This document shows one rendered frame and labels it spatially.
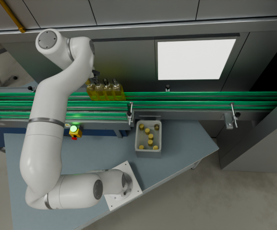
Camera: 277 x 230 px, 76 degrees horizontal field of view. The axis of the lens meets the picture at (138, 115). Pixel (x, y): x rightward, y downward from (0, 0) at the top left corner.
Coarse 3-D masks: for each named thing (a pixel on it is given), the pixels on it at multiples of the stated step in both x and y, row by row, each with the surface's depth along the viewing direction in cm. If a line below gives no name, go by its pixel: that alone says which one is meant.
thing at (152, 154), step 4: (140, 116) 133; (144, 116) 132; (148, 116) 132; (152, 116) 131; (156, 116) 131; (160, 116) 130; (160, 120) 136; (136, 152) 121; (140, 152) 120; (144, 152) 119; (148, 152) 119; (152, 152) 118; (156, 152) 117; (160, 152) 117; (140, 156) 128; (144, 156) 127; (148, 156) 126; (152, 156) 125; (156, 156) 125
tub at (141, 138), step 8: (144, 120) 126; (152, 120) 126; (136, 128) 124; (144, 128) 131; (152, 128) 130; (160, 128) 122; (136, 136) 121; (144, 136) 128; (160, 136) 119; (136, 144) 118; (144, 144) 125; (160, 144) 116
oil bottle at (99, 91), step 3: (102, 84) 114; (96, 87) 113; (99, 87) 113; (102, 87) 114; (96, 90) 114; (99, 90) 114; (102, 90) 114; (96, 93) 117; (99, 93) 116; (102, 93) 116; (99, 96) 120; (102, 96) 119; (105, 96) 120; (99, 99) 123; (102, 99) 123; (105, 99) 122
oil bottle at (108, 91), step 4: (112, 84) 115; (104, 88) 113; (108, 88) 112; (104, 92) 115; (108, 92) 115; (112, 92) 115; (108, 96) 119; (112, 96) 119; (108, 100) 124; (112, 100) 123
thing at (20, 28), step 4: (0, 0) 84; (0, 4) 85; (4, 4) 85; (4, 8) 87; (8, 8) 87; (8, 12) 88; (12, 16) 90; (16, 20) 92; (16, 24) 94; (20, 24) 95; (20, 28) 96; (24, 28) 97
